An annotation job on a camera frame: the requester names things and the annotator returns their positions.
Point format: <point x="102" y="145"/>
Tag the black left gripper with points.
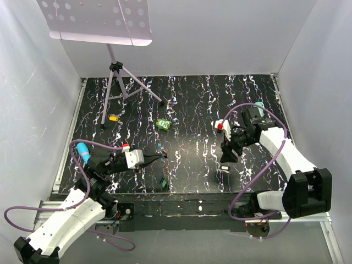
<point x="148" y="158"/>

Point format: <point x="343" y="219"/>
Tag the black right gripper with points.
<point x="227" y="156"/>

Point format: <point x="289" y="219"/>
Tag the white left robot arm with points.
<point x="87" y="203"/>

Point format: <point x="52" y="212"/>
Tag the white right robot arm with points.
<point x="309" y="188"/>

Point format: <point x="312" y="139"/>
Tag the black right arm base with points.
<point x="257" y="227"/>

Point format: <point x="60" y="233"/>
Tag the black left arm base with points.
<point x="120" y="212"/>

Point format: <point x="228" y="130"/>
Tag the yellow key tag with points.
<point x="113" y="118"/>

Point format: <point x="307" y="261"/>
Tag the mint green marker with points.
<point x="260" y="109"/>

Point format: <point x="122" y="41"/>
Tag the cyan blue marker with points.
<point x="83" y="152"/>

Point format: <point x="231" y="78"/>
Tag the white music stand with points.
<point x="109" y="22"/>

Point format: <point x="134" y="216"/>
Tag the aluminium frame rail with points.
<point x="61" y="167"/>

